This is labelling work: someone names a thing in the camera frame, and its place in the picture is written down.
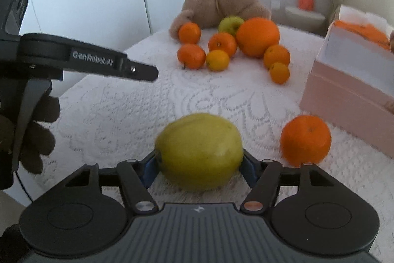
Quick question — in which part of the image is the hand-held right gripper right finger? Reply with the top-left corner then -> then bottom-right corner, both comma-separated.
238,150 -> 331,216

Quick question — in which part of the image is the black cable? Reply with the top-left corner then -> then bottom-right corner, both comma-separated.
14,169 -> 34,203

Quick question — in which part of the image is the white lace tablecloth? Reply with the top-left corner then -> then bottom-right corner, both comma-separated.
9,24 -> 394,263

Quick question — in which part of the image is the small orange tangerine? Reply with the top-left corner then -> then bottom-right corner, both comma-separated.
270,62 -> 290,84

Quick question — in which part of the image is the white side table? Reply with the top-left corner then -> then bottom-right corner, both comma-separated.
285,6 -> 327,35

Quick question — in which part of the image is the orange cloth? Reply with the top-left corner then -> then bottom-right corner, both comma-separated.
334,20 -> 391,51

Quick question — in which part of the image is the brown plush toy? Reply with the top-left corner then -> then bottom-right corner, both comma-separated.
169,0 -> 272,39

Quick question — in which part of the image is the small yellow citrus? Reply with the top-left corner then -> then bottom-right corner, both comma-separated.
206,49 -> 230,72

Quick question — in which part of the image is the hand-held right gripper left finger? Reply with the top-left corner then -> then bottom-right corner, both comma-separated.
65,150 -> 161,216

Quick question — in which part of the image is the large yellow-green fruit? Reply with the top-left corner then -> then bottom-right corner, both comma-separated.
154,113 -> 244,191

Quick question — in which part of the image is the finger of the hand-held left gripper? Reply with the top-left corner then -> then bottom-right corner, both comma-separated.
20,33 -> 159,83

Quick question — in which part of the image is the green apple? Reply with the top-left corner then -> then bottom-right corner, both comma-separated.
218,16 -> 245,37

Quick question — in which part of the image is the large orange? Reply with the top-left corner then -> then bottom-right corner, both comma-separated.
236,17 -> 280,58

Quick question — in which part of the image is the person's left hand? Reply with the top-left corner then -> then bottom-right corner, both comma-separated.
18,95 -> 60,174

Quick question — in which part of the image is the white box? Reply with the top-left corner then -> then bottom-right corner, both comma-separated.
311,3 -> 394,94

